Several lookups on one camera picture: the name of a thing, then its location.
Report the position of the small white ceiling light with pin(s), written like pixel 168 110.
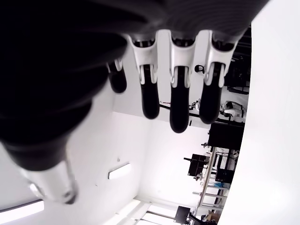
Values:
pixel 119 171

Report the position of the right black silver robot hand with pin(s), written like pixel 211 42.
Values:
pixel 54 70

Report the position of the black equipment on frame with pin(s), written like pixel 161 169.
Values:
pixel 198 164

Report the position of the black flat monitor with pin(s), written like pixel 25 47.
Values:
pixel 182 213

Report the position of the large black box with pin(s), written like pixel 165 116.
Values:
pixel 226 136

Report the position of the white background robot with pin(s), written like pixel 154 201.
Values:
pixel 234 111

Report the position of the long white ceiling light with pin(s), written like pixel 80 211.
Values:
pixel 21 211

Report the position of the small black round device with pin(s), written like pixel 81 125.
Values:
pixel 199 68

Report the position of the aluminium frame rack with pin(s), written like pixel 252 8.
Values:
pixel 206 194

